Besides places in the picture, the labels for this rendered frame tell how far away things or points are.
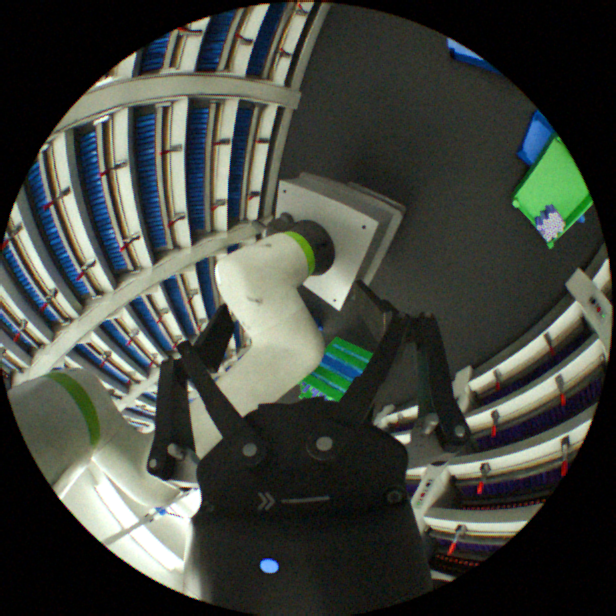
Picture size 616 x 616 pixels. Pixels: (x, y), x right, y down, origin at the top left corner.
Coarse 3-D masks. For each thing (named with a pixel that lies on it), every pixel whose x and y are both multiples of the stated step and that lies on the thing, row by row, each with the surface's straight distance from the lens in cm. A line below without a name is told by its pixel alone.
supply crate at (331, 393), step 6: (306, 378) 107; (312, 378) 107; (300, 384) 114; (306, 384) 121; (312, 384) 105; (318, 384) 105; (324, 384) 105; (318, 390) 104; (324, 390) 103; (330, 390) 104; (336, 390) 104; (300, 396) 123; (306, 396) 124; (330, 396) 102; (336, 396) 102
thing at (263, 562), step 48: (288, 432) 8; (384, 432) 8; (240, 480) 8; (288, 480) 8; (336, 480) 7; (384, 480) 7; (192, 528) 7; (240, 528) 5; (288, 528) 5; (336, 528) 5; (384, 528) 5; (192, 576) 7; (240, 576) 5; (288, 576) 5; (336, 576) 5; (384, 576) 5
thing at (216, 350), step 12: (216, 312) 19; (228, 312) 21; (216, 324) 18; (228, 324) 20; (204, 336) 16; (216, 336) 17; (228, 336) 20; (204, 348) 15; (216, 348) 17; (204, 360) 16; (216, 360) 17; (216, 372) 17
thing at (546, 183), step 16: (560, 144) 79; (544, 160) 78; (560, 160) 80; (528, 176) 74; (544, 176) 79; (560, 176) 80; (576, 176) 82; (512, 192) 80; (528, 192) 80; (544, 192) 81; (560, 192) 82; (576, 192) 83; (528, 208) 82; (544, 208) 82; (560, 208) 83; (576, 208) 84
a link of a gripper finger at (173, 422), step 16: (160, 368) 16; (160, 384) 14; (176, 384) 14; (160, 400) 13; (176, 400) 13; (160, 416) 12; (176, 416) 12; (160, 432) 11; (176, 432) 11; (192, 432) 13; (160, 448) 11; (192, 448) 12; (160, 464) 10; (160, 480) 11
